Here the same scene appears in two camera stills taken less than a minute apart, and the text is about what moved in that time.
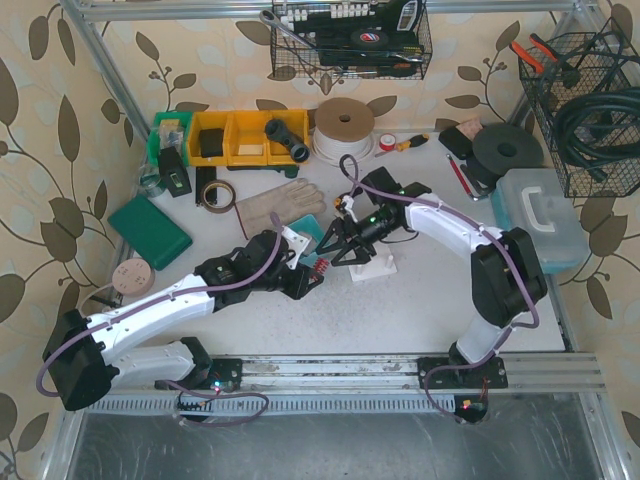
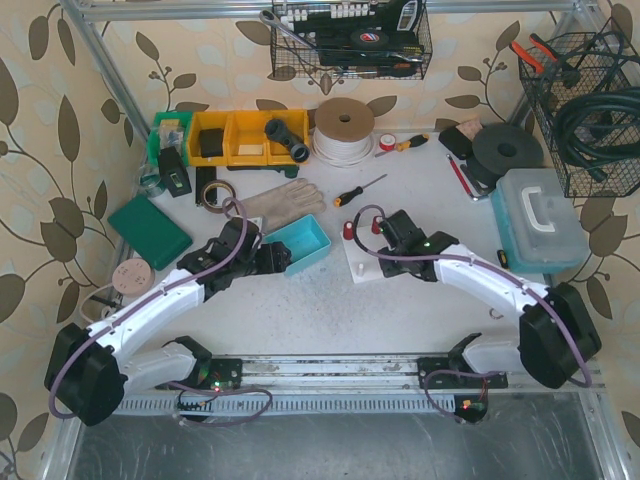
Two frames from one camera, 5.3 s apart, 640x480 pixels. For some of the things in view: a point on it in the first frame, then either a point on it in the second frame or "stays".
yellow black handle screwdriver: x=405 y=146 stays
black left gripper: x=294 y=280 -> x=270 y=256
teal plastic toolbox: x=537 y=200 stays
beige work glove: x=290 y=202 stays
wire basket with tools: x=353 y=39 stays
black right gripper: x=351 y=237 -> x=395 y=237
